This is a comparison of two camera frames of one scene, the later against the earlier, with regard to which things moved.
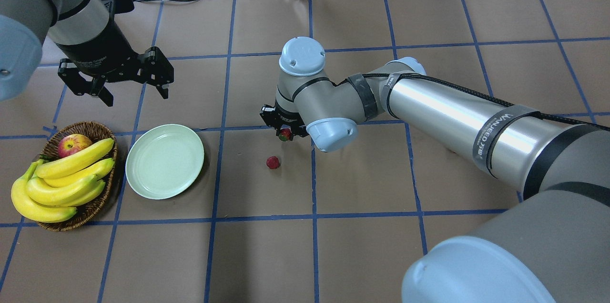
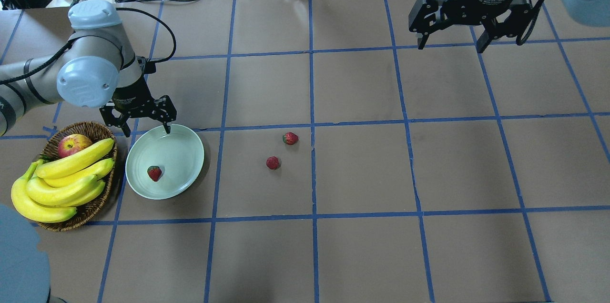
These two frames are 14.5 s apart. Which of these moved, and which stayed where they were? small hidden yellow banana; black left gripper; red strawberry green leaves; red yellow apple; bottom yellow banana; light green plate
Moved: red strawberry green leaves; black left gripper
Stayed: light green plate; red yellow apple; bottom yellow banana; small hidden yellow banana
